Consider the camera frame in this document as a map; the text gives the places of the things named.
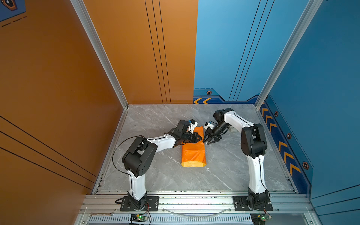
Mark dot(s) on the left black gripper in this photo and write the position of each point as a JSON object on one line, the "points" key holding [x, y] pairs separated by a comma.
{"points": [[194, 140]]}

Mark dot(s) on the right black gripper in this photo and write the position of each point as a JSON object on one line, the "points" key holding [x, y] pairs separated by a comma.
{"points": [[210, 133]]}

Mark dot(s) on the yellow orange wrapping paper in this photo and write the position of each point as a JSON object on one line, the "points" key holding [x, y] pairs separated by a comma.
{"points": [[193, 155]]}

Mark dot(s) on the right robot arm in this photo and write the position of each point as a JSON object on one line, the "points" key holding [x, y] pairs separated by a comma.
{"points": [[253, 145]]}

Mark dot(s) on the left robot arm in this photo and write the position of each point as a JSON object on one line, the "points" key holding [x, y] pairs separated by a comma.
{"points": [[138, 159]]}

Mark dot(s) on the white tape dispenser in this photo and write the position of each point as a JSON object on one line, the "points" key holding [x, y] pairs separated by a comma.
{"points": [[233, 129]]}

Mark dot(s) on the right green circuit board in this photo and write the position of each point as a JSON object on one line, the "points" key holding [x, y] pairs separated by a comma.
{"points": [[258, 219]]}

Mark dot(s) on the green circuit board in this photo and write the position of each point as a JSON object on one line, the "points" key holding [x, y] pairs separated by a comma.
{"points": [[139, 219], [258, 219]]}

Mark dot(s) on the left green circuit board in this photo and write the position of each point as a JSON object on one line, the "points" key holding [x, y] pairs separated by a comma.
{"points": [[139, 219]]}

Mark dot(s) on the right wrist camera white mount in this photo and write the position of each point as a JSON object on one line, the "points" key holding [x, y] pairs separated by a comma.
{"points": [[209, 125]]}

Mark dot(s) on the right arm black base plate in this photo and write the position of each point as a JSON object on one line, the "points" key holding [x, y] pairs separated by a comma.
{"points": [[250, 204]]}

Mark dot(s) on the clear tube on rail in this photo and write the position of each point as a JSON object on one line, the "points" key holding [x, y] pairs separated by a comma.
{"points": [[195, 214]]}

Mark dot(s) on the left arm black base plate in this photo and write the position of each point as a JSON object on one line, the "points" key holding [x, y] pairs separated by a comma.
{"points": [[150, 203]]}

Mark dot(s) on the aluminium front rail frame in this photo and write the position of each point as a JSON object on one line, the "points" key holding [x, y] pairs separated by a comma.
{"points": [[288, 209]]}

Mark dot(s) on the right aluminium corner post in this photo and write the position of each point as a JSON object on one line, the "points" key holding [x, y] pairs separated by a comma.
{"points": [[294, 39]]}

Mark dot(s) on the aluminium corner post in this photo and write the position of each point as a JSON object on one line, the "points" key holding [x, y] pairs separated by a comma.
{"points": [[294, 39], [87, 23]]}

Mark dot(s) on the left aluminium corner post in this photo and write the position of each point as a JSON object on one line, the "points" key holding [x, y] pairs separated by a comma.
{"points": [[87, 23]]}

